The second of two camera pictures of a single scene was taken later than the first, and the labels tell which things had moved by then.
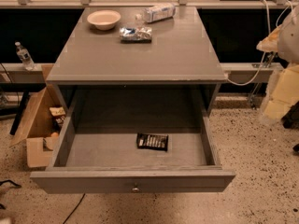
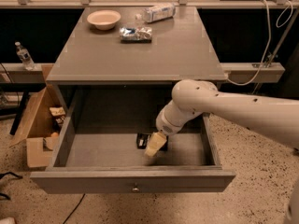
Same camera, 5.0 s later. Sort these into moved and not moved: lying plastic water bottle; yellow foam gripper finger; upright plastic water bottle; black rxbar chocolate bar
Moved: yellow foam gripper finger
Not moved: black rxbar chocolate bar; upright plastic water bottle; lying plastic water bottle
